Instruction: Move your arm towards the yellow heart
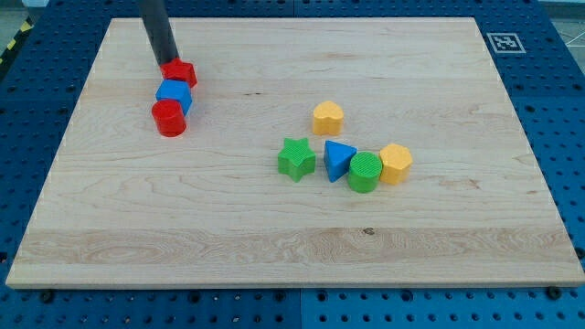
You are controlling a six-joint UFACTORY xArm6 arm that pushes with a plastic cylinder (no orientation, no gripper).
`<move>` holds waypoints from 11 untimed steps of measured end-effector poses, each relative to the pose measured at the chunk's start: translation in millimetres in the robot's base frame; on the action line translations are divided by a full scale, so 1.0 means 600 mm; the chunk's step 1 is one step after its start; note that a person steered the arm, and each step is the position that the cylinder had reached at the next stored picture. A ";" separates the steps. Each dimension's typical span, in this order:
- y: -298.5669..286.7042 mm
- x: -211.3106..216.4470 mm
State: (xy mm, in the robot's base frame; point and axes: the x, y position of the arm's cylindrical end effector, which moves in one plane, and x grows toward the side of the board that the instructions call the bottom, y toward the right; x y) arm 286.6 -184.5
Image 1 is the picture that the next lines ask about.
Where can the blue hexagon block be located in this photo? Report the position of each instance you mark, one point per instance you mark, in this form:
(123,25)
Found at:
(177,90)

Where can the red cylinder block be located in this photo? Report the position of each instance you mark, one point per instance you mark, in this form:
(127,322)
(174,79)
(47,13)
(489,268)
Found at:
(168,117)

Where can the green cylinder block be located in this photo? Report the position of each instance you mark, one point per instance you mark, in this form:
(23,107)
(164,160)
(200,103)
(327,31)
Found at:
(364,171)

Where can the green star block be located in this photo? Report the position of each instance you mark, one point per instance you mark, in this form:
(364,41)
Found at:
(296,159)

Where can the wooden board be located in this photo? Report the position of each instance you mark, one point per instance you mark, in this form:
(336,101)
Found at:
(126,208)

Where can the red star block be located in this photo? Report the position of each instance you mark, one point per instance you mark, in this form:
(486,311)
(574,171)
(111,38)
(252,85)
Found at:
(177,69)

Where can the yellow hexagon block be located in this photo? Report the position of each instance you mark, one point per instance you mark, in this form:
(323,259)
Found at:
(396,162)

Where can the blue triangle block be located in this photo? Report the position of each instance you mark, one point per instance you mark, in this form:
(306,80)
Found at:
(337,158)

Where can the white fiducial marker tag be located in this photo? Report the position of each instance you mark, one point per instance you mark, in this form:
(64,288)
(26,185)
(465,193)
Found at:
(505,43)

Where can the dark grey robot arm rod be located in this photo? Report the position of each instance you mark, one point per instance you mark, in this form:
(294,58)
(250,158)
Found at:
(158,29)

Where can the yellow heart block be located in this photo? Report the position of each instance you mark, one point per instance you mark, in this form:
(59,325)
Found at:
(328,118)

